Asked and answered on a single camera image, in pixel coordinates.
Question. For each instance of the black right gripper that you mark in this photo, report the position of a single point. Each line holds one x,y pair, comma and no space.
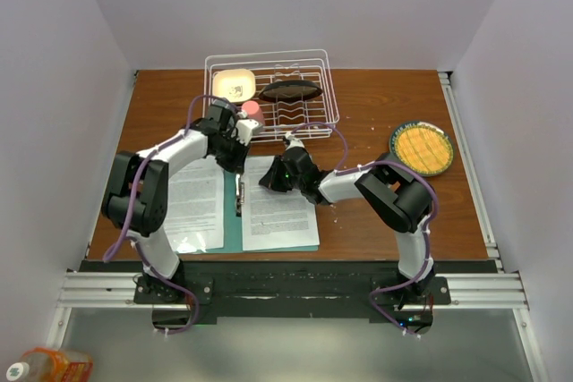
271,180

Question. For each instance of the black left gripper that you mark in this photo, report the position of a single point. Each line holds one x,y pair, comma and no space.
237,165

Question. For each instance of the metal folder clip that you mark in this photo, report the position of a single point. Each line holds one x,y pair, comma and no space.
239,194

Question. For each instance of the remaining printed paper stack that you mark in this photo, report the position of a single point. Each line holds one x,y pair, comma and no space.
274,220

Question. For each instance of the printed paper sheet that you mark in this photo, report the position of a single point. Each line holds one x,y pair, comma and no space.
194,221

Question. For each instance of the teal file folder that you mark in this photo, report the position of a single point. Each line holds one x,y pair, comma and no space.
233,239

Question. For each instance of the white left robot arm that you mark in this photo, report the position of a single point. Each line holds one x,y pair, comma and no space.
136,194

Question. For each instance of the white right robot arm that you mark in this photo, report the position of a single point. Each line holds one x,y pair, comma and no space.
400,197

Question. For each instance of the pink cup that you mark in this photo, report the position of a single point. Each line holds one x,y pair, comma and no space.
253,111

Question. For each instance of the cream square bowl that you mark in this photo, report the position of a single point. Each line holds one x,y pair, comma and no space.
236,85

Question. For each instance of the dark brown oval plate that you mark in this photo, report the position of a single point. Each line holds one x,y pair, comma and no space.
290,91

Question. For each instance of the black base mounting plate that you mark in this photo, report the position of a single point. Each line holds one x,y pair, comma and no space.
290,289

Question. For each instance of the yellow patterned round plate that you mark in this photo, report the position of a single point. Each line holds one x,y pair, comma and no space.
423,147

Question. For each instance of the orange drink bottle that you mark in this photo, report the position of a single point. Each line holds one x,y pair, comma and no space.
42,364

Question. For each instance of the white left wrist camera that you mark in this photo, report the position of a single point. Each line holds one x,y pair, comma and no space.
246,129

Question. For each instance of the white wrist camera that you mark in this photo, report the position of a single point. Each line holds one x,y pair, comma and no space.
291,142
246,129

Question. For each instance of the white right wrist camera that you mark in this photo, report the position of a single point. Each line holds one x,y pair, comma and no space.
291,142

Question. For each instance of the white wire dish rack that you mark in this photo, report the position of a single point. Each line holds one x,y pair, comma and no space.
320,114

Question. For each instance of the right side aluminium rail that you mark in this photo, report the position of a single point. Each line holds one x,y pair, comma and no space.
474,186

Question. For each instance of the aluminium frame rail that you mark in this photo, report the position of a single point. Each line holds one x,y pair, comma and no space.
481,291

